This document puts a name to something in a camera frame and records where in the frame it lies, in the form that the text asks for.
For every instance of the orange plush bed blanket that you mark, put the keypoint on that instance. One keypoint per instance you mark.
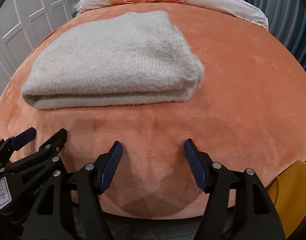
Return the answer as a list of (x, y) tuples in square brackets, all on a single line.
[(250, 112)]

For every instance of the cream knit sweater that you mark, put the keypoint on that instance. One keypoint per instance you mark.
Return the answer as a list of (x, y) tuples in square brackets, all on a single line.
[(132, 59)]

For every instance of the yellow garment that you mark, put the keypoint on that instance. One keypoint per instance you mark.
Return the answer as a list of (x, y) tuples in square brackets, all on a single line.
[(288, 194)]

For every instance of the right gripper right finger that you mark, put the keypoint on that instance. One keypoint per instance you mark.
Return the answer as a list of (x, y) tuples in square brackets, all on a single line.
[(238, 206)]

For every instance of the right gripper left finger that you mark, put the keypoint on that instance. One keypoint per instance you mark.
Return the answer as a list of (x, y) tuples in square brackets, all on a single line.
[(52, 215)]

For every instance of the white pillow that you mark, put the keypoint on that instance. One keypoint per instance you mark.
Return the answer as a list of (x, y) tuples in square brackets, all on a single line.
[(237, 8)]

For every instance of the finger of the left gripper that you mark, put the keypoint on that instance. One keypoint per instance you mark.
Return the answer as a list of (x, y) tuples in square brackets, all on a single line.
[(48, 149), (8, 146)]

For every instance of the grey pleated curtain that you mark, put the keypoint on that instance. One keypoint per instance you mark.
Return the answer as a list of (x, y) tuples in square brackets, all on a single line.
[(287, 22)]

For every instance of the white panelled wardrobe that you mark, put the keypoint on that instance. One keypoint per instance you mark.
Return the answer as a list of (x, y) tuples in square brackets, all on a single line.
[(23, 25)]

